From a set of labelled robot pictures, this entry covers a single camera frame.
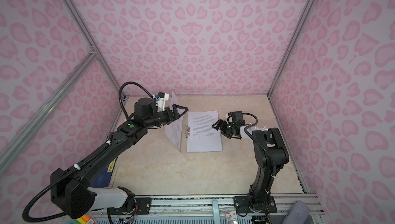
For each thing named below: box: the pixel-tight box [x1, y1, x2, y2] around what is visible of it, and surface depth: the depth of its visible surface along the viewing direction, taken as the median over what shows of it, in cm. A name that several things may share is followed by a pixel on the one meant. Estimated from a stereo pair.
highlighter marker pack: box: [70, 214, 95, 224], surface depth 70 cm
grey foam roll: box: [281, 200, 310, 224], surface depth 70 cm
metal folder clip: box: [185, 124, 191, 139], surface depth 102 cm
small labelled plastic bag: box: [224, 206, 239, 224], surface depth 70 cm
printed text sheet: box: [187, 109, 223, 153], surface depth 100 cm
